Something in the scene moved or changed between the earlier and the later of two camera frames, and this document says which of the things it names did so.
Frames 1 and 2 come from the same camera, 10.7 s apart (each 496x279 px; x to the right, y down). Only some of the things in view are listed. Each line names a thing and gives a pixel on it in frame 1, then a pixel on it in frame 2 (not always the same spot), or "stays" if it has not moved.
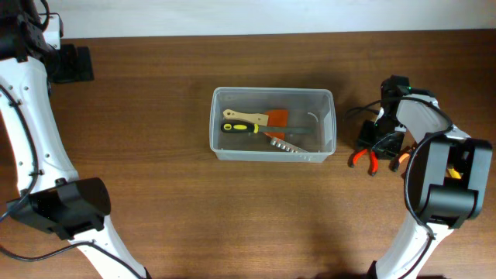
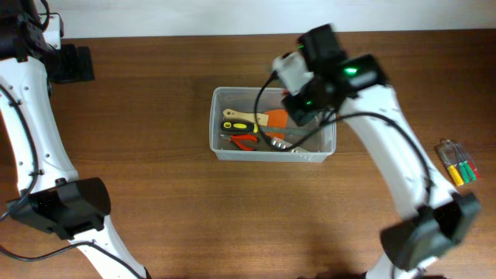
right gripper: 390,149 → 297,115
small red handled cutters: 374,161 → 235,139
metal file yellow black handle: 228,128 stays
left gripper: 81,67 stays
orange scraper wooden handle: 273,118 stays
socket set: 286,146 stays
